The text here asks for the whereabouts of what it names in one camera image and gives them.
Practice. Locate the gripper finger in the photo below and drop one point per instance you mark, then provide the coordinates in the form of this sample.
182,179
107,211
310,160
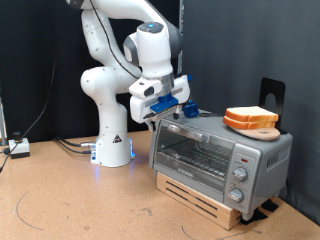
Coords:
152,126
176,116

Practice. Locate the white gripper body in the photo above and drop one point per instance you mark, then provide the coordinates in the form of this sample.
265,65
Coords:
140,111

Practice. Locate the white bread slice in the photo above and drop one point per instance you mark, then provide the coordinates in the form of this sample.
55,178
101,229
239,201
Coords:
250,111
240,124

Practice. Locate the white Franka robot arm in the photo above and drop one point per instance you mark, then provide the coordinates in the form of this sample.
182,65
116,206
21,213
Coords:
110,133

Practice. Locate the silver oven knob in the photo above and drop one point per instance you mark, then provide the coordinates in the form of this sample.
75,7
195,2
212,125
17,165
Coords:
235,195
240,174

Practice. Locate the silver toaster oven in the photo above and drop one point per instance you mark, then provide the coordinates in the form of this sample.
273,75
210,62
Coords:
266,160

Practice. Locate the dark grey backdrop curtain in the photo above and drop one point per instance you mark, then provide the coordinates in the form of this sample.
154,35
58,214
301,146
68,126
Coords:
233,50

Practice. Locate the round wooden board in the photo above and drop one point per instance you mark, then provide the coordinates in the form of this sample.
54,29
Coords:
263,134

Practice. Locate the black metal bookend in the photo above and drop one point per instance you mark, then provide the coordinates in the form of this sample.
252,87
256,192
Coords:
266,86

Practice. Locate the slotted wooden block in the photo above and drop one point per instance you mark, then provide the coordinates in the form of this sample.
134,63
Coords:
226,218

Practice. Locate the black backdrop curtain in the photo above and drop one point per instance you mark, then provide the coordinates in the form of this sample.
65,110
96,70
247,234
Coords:
30,66

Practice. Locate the emergency stop button box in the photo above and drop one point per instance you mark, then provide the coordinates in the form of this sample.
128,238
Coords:
20,146

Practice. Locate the black foam pad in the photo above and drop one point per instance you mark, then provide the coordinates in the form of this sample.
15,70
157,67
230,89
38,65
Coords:
270,205
253,216

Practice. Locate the metal stand rod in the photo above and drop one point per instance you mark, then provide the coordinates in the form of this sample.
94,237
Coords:
2,123

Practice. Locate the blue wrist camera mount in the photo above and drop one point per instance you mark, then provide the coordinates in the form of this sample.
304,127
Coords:
163,103

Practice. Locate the tall aluminium frame post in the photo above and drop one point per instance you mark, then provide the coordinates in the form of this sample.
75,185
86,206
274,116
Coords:
180,13

